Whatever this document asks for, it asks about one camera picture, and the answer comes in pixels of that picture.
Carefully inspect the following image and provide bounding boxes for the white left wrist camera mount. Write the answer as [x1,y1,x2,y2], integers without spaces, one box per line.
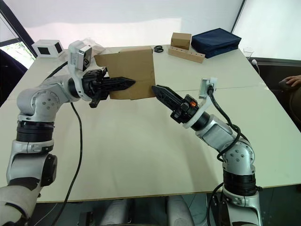
[67,40,94,100]

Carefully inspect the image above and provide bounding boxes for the grey rounded robot leg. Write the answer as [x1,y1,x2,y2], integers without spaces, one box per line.
[167,194,196,226]
[100,199,135,226]

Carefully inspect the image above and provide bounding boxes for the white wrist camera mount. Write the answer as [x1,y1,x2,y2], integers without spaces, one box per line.
[67,40,94,100]
[182,77,218,129]

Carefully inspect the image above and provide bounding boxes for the black right shoulder cable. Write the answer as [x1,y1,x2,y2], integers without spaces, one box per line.
[206,182,227,226]

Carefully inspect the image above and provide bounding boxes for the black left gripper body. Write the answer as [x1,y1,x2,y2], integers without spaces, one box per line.
[81,69,111,109]

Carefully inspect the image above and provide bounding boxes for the wooden block with holes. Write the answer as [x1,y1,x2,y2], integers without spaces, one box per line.
[167,46,206,64]

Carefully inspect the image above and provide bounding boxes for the white plug with cord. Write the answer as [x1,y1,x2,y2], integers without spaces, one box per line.
[251,58,262,73]

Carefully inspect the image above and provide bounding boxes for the brown cardboard box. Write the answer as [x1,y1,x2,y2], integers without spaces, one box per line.
[94,45,157,101]

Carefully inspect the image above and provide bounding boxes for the bystander bare hand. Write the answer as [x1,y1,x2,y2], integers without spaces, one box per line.
[285,75,301,88]

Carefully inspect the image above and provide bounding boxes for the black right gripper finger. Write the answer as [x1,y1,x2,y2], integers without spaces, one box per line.
[156,84,186,107]
[151,86,181,113]

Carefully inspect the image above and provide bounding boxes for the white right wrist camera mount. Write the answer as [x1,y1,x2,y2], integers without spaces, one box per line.
[182,77,218,129]

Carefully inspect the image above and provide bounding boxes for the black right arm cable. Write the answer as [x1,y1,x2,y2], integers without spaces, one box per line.
[207,85,243,163]

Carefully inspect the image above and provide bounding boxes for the white cube with black squares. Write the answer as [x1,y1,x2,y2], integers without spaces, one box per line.
[31,40,64,58]

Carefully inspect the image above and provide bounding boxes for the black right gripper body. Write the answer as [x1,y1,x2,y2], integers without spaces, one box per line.
[170,94,201,125]

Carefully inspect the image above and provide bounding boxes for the bystander dark clothed leg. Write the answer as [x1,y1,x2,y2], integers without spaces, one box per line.
[278,79,301,134]

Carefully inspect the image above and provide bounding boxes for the clear plastic bag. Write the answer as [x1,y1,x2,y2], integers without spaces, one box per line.
[81,37,107,57]

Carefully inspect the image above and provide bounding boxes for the clear plastic cup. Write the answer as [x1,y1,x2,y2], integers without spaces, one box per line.
[243,47,256,59]

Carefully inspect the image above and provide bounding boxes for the black window frame post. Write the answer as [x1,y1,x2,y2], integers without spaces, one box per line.
[230,0,247,34]
[0,0,37,57]

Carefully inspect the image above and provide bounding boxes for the small closed cardboard box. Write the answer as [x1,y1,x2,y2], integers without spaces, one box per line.
[170,32,192,50]

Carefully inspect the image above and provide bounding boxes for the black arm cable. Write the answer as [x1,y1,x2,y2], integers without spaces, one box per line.
[207,85,243,163]
[46,61,83,226]

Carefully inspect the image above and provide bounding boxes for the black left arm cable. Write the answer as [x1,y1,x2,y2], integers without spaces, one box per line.
[46,61,83,226]

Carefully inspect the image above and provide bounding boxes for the navy blue fabric case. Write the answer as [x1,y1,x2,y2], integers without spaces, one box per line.
[190,28,242,59]

